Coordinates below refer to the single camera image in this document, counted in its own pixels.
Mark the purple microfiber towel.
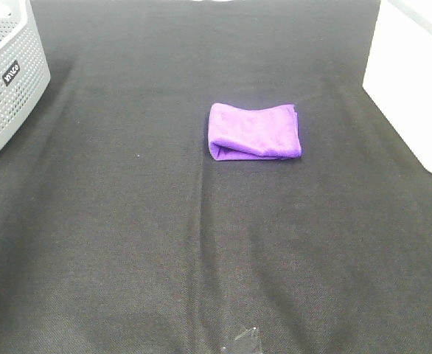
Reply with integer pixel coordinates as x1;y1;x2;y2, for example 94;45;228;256
208;103;302;162

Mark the black fabric table cover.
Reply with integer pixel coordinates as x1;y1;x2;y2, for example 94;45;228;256
0;1;432;353

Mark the grey perforated plastic basket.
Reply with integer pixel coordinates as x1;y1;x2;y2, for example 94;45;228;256
0;1;51;151

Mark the white plastic storage bin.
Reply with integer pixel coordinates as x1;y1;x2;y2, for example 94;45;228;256
363;1;432;173

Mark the clear tape piece bottom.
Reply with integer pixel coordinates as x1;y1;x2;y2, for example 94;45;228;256
220;327;263;354

